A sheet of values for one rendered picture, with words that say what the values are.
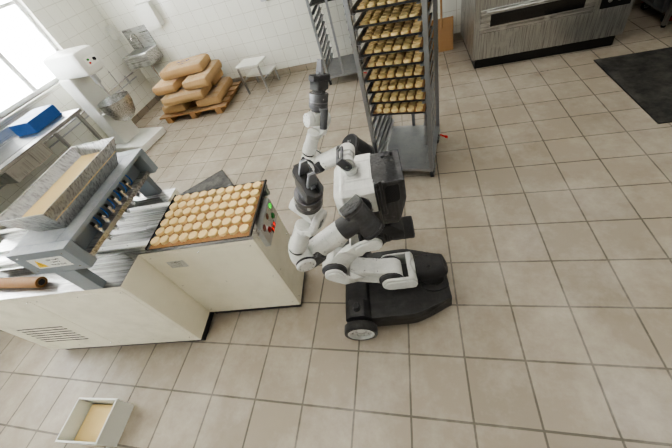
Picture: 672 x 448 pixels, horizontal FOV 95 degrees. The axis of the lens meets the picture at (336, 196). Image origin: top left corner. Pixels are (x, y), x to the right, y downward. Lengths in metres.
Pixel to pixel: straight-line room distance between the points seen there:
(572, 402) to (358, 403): 1.04
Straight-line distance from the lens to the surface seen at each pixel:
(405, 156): 2.86
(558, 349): 2.16
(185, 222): 1.87
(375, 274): 1.87
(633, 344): 2.30
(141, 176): 2.20
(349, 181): 1.27
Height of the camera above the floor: 1.96
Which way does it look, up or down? 43 degrees down
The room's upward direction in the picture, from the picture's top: 20 degrees counter-clockwise
